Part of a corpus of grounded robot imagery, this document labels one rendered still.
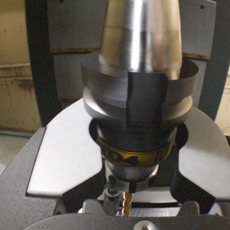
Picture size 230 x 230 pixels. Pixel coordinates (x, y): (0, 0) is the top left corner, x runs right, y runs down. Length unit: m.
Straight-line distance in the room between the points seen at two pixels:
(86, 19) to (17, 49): 0.65
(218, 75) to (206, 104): 0.12
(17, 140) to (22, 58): 0.57
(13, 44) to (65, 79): 0.59
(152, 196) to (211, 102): 0.39
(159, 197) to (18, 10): 1.05
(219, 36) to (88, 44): 0.41
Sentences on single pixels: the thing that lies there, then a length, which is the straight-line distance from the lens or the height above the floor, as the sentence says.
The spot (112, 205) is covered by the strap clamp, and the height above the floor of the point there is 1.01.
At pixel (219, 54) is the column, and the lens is 0.65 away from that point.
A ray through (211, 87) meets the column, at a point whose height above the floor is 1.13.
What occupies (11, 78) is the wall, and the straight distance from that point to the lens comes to 1.19.
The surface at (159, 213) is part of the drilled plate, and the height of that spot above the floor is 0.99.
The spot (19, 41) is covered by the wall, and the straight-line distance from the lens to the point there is 1.10.
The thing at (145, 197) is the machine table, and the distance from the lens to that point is 0.55.
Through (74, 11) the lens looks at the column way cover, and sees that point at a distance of 0.54.
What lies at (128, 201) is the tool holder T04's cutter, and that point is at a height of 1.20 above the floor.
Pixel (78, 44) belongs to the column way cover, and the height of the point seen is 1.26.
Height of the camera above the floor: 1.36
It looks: 32 degrees down
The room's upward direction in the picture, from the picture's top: 1 degrees clockwise
